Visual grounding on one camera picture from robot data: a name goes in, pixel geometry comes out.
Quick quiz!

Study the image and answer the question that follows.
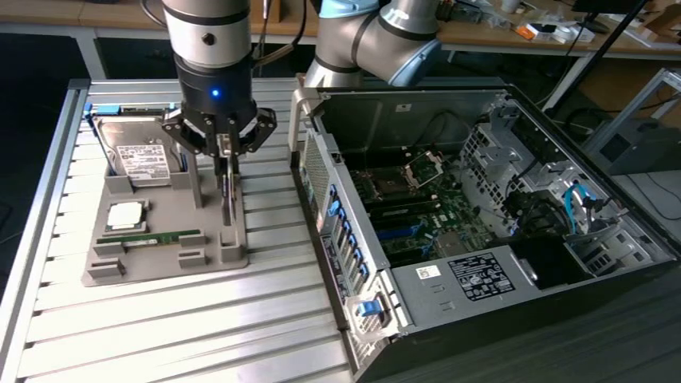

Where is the metal disk bay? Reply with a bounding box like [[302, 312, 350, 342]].
[[460, 121, 540, 193]]

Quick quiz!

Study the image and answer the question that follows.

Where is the grey flat wire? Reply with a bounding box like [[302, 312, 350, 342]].
[[563, 221, 626, 245]]

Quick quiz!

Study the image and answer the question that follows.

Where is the metal socket cover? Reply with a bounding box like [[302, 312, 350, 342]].
[[404, 150, 447, 188]]

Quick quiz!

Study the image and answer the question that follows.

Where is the beige corner bracket post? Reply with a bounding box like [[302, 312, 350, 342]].
[[287, 87, 324, 153]]

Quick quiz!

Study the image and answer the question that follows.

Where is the black hanging cable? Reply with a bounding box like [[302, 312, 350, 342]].
[[251, 0, 310, 77]]

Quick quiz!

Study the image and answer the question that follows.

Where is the white small box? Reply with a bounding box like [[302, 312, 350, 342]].
[[551, 24, 596, 45]]

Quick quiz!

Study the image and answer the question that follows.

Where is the graphics card with metal bracket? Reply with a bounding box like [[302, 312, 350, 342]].
[[215, 133, 242, 237]]

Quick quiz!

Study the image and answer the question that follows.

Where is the brown cardboard box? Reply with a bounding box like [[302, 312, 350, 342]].
[[642, 3, 681, 39]]

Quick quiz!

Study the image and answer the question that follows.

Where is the grey power supply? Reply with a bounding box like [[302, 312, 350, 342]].
[[391, 245, 540, 325]]

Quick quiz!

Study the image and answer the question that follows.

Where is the orange small box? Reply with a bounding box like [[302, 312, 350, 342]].
[[519, 22, 558, 41]]

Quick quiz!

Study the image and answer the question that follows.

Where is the grey parts rack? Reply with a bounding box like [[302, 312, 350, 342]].
[[80, 132, 251, 288]]

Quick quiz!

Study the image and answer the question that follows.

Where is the light blue wire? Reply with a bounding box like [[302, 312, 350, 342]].
[[563, 181, 600, 237]]

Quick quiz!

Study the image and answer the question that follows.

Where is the silver CPU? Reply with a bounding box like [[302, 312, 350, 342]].
[[103, 201, 148, 233]]

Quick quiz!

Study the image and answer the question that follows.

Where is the green motherboard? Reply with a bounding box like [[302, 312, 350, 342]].
[[348, 149, 512, 267]]

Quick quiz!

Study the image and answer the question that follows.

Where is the black case fan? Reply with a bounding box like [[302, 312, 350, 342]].
[[503, 191, 568, 240]]

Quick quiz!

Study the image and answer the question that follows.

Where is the grey aluminium frame cabinet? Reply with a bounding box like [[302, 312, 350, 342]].
[[583, 67, 681, 177]]

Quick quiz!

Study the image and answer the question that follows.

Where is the open black PC case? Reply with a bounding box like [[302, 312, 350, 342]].
[[290, 77, 681, 383]]

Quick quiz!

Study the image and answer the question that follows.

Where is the CPU socket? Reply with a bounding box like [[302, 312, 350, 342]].
[[367, 167, 415, 203]]

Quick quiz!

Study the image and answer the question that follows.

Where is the black monitor stand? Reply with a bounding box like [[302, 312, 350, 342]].
[[572, 0, 614, 35]]

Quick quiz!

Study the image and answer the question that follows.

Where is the hard disk in blue caddy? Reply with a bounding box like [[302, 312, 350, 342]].
[[83, 102, 186, 188]]

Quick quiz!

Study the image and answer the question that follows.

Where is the blue expansion slot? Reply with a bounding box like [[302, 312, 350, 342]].
[[380, 225, 418, 241]]

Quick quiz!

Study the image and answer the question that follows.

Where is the wooden box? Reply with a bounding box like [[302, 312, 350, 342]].
[[251, 0, 287, 23]]

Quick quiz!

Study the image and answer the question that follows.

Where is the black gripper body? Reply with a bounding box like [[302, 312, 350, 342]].
[[175, 58, 262, 136]]

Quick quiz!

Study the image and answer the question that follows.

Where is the wooden desk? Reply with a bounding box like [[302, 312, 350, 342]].
[[0, 0, 681, 61]]

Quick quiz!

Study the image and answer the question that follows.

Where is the green RAM stick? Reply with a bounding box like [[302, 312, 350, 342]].
[[98, 229, 204, 245]]

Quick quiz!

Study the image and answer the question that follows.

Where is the black slanted pole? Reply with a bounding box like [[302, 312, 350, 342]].
[[542, 0, 652, 111]]

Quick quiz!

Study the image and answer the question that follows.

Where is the black RAM stick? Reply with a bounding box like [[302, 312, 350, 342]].
[[367, 201, 442, 221]]

